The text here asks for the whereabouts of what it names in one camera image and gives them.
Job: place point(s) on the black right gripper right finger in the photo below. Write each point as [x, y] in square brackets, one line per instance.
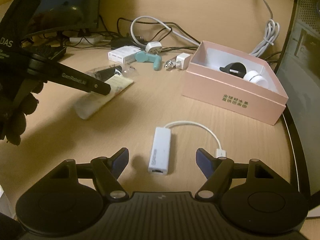
[218, 172]

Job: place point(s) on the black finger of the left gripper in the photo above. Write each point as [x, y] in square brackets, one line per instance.
[48, 70]

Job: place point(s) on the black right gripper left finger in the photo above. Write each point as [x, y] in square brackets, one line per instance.
[106, 171]

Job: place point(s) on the white ethernet adapter with cable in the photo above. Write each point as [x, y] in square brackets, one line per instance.
[160, 152]

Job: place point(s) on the teal plastic crank handle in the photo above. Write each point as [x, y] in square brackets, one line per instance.
[142, 56]

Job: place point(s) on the white square charger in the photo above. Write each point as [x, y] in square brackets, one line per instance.
[182, 61]

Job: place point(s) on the red silver car charger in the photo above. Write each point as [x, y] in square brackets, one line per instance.
[170, 64]

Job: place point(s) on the white round plug adapter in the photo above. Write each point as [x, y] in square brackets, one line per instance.
[154, 47]

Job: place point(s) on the clear bag with black part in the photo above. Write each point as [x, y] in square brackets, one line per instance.
[106, 72]

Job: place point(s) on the black keyboard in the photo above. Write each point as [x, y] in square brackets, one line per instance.
[47, 51]

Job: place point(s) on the white power strip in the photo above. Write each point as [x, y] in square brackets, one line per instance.
[93, 39]

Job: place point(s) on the dark computer monitor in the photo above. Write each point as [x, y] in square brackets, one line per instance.
[63, 15]

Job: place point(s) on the small white product box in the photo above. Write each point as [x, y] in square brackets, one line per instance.
[123, 55]

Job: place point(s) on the pink cardboard box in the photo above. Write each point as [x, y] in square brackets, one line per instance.
[204, 81]

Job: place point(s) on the white round case in box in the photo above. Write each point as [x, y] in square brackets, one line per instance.
[256, 78]

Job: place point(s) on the black round object in box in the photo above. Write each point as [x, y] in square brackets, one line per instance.
[236, 68]

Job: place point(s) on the computer tower case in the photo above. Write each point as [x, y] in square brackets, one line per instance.
[298, 73]

